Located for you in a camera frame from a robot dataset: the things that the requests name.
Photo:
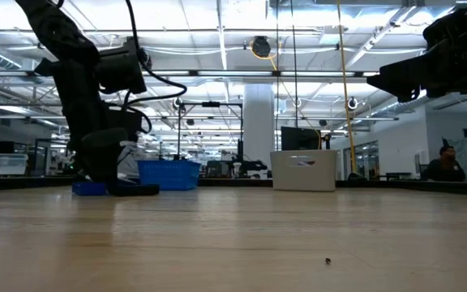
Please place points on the person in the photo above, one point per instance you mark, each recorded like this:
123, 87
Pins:
444, 168
129, 160

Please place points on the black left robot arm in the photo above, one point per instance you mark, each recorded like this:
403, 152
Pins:
55, 28

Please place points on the grey plastic bin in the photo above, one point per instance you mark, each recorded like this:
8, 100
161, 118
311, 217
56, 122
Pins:
304, 176

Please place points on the clear plastic storage box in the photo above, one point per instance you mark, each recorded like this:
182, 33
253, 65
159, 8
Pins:
8, 164

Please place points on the white building column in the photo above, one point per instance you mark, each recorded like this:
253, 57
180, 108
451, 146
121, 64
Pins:
259, 121

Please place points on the black background rig frame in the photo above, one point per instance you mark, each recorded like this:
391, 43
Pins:
210, 104

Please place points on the blue device with screen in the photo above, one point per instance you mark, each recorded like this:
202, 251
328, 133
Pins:
89, 188

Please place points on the blue plastic basket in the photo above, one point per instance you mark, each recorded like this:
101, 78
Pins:
168, 175

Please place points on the black aluminium table frame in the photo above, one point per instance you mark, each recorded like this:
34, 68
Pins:
233, 182

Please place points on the black monitor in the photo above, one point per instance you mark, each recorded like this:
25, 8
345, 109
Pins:
300, 138

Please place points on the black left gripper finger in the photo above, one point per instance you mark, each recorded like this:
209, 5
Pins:
104, 158

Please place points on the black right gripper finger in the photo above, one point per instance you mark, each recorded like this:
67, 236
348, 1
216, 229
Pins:
404, 75
408, 94

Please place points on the long hanging light bar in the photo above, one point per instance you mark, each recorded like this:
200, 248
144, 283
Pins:
233, 73

